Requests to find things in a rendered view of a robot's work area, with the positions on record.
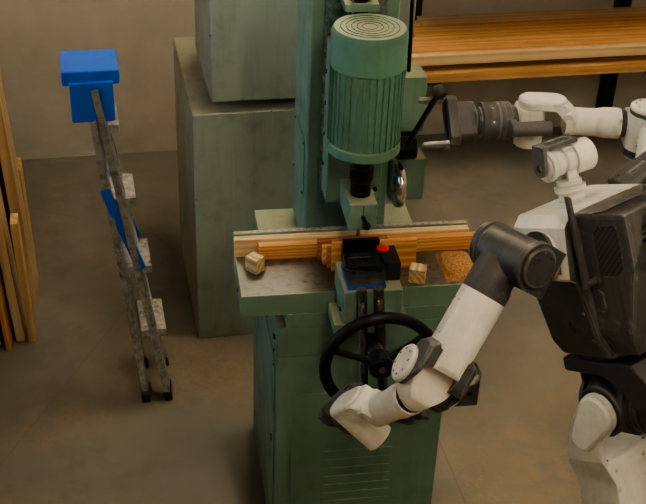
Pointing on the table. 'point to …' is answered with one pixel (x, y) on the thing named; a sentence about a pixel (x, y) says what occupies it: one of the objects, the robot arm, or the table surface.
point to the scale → (347, 226)
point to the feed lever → (419, 126)
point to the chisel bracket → (353, 207)
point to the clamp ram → (360, 245)
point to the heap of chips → (454, 264)
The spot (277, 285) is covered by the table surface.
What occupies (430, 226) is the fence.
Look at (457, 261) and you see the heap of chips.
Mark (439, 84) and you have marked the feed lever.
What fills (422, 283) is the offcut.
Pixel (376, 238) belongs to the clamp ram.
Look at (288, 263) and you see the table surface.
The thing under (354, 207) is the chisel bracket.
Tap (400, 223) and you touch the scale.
